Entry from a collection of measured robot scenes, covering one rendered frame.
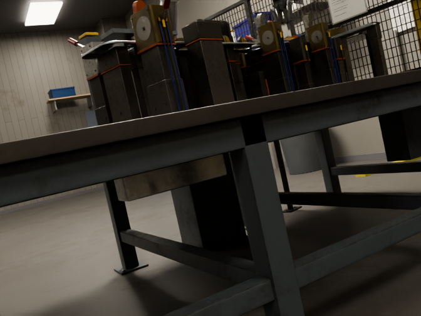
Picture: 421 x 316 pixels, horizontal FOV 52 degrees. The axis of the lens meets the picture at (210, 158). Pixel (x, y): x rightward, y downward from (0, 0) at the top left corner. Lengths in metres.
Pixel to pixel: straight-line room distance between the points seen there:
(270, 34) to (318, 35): 0.35
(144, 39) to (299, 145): 3.86
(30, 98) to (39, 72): 0.66
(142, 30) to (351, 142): 4.21
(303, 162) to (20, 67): 7.69
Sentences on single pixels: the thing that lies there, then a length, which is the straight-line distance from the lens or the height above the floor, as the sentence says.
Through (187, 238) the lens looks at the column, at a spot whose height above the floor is 0.06.
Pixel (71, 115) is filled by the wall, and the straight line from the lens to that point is 10.99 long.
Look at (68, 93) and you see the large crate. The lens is 10.54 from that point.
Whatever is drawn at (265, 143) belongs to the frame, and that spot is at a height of 0.58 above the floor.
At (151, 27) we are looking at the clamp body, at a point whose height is 0.99.
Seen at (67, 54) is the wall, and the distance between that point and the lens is 11.32.
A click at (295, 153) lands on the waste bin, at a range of 5.13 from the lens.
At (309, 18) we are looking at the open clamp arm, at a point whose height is 1.09.
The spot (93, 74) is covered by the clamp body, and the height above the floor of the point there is 0.95.
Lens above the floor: 0.62
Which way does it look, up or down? 2 degrees down
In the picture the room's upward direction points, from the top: 12 degrees counter-clockwise
